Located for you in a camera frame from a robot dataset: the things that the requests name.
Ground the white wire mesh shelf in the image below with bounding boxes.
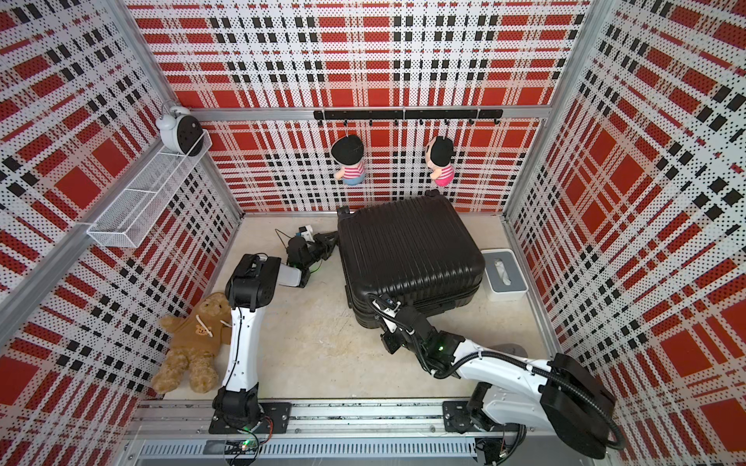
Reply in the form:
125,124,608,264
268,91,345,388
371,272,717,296
87,130,212,249

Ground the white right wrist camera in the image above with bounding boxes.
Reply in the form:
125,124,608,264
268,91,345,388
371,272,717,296
375,308,399,334

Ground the brown teddy bear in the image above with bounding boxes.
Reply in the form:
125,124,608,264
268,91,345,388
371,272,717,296
152,292,232,394

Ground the doll with pink skirt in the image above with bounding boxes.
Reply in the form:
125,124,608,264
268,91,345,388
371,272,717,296
425,136,455,188

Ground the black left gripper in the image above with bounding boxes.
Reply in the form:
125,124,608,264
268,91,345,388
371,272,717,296
303,230,340,267

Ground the black ribbed hard suitcase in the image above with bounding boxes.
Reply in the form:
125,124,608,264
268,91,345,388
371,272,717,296
337,190,485,329

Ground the green circuit board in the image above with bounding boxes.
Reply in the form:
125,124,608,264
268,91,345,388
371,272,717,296
223,431,263,459

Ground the white alarm clock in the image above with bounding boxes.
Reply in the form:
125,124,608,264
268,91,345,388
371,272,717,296
155,106,204,156

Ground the white grey tissue box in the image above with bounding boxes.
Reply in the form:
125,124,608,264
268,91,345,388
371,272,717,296
482,249,528,302

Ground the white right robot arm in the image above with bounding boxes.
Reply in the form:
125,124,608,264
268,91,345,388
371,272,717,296
367,293,627,459

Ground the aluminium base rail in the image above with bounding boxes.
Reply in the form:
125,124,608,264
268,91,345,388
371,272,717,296
133,397,607,461

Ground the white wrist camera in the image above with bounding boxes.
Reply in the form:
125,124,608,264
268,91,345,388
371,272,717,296
375,308,399,334
296,225,314,242

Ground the black wall hook rail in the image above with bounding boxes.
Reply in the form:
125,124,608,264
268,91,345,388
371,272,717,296
313,109,504,122

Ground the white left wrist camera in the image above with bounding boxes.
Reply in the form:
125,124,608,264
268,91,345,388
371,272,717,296
296,225,314,242

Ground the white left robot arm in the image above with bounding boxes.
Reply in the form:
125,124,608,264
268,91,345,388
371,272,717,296
209,228,338,434

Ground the doll with blue shorts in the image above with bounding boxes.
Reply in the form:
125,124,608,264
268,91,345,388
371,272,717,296
330,135,365,186

